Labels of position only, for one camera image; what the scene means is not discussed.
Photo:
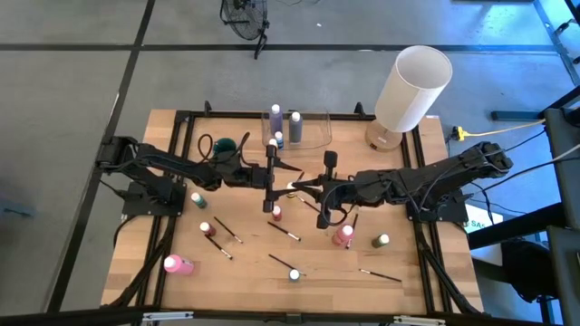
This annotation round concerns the large pink paint bottle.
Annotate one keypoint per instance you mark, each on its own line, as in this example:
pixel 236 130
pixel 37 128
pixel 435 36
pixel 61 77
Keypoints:
pixel 179 265

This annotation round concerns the large slate grey paint bottle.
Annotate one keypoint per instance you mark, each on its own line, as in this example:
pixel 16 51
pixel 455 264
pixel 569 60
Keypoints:
pixel 295 131

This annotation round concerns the white shade wooden base lamp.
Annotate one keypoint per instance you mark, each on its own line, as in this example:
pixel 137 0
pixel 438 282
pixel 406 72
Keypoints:
pixel 408 99

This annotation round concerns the small teal paint bottle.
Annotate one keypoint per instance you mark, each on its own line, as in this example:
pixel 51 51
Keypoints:
pixel 198 199

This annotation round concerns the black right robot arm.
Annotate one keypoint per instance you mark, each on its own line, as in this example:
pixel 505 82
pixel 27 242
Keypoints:
pixel 430 181

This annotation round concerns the black chair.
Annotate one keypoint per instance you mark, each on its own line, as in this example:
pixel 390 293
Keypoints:
pixel 525 269

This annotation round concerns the small maroon paint bottle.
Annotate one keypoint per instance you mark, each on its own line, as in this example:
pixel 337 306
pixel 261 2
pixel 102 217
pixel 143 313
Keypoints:
pixel 208 228

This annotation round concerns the clear plastic bin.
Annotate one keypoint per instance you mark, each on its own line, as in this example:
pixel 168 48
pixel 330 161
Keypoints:
pixel 317 131

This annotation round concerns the dark desk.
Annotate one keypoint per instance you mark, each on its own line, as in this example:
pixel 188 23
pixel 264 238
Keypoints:
pixel 562 181

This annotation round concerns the small orange yellow paint bottle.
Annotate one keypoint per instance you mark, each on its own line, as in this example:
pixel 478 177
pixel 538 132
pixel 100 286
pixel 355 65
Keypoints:
pixel 272 143

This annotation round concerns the black floor fan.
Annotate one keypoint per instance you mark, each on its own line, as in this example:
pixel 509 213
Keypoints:
pixel 244 20

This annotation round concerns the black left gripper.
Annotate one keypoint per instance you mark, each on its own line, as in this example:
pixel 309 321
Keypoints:
pixel 270 181

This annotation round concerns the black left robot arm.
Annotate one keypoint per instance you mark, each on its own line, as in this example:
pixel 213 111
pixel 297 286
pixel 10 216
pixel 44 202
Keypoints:
pixel 181 165

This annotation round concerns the silver metal frame bracket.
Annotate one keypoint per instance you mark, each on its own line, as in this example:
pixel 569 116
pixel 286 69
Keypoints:
pixel 419 320
pixel 167 316

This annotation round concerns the small olive green paint bottle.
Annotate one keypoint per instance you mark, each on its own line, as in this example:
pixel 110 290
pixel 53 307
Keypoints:
pixel 380 241

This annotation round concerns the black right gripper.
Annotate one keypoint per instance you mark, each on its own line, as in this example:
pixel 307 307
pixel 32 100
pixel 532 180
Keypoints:
pixel 333 190

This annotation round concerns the large purple paint bottle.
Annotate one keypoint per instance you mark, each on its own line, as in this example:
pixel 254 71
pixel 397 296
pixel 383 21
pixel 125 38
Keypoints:
pixel 276 121

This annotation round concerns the grey office chair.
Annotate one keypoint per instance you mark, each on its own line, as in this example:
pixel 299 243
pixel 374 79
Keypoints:
pixel 563 25

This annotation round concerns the teal green plastic cup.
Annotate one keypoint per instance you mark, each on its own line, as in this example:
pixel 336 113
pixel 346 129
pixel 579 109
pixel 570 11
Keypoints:
pixel 224 146

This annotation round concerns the white labelled box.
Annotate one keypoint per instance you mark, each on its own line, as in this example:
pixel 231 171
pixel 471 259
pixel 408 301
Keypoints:
pixel 485 219

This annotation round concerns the small red paint bottle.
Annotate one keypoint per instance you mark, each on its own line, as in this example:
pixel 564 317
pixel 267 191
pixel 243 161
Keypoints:
pixel 277 213

